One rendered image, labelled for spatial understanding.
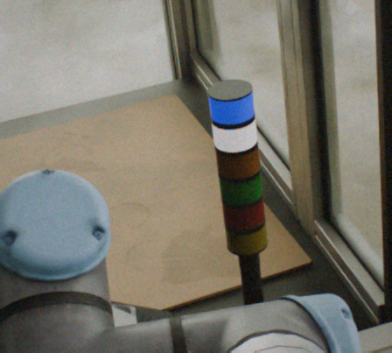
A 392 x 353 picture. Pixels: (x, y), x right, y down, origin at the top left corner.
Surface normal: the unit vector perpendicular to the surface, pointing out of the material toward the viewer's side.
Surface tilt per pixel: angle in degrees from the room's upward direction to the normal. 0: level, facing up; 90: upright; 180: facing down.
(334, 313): 9
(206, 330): 7
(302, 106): 90
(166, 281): 0
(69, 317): 35
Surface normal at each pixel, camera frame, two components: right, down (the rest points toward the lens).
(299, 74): -0.95, 0.24
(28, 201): 0.17, -0.53
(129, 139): -0.11, -0.86
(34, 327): -0.26, -0.47
